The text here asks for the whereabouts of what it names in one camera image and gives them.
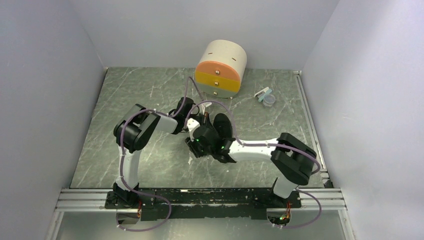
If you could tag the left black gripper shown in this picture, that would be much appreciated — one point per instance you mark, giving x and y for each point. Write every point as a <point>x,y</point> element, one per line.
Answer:
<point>205,120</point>

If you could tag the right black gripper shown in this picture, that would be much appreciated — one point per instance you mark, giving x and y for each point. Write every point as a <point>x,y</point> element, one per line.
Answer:
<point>192,144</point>

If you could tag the black shoe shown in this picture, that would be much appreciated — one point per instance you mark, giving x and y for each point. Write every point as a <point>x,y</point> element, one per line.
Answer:
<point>223,126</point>

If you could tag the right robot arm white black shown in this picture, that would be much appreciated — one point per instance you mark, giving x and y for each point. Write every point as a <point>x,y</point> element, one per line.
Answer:
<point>293,158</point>

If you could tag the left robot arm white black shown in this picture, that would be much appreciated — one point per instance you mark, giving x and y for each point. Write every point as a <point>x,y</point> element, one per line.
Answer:
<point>132,134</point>

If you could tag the round cream drawer cabinet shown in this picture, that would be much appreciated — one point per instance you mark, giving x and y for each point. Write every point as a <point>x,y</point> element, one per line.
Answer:
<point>221,68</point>

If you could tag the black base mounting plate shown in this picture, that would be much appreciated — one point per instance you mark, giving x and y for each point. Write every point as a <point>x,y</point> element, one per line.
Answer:
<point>159,203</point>

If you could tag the clear plastic cup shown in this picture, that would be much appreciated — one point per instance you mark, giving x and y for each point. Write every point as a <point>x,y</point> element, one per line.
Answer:
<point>265,97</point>

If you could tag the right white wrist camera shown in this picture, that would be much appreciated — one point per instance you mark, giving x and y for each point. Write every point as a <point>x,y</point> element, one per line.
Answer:
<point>192,124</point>

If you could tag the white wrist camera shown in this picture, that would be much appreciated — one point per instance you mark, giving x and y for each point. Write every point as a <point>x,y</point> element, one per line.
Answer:
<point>206,104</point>
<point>192,124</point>

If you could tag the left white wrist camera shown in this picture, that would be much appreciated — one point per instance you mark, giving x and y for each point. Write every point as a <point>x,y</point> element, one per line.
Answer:
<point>206,104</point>

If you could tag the aluminium frame rail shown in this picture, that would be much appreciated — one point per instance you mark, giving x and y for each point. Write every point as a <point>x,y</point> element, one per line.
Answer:
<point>93,200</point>

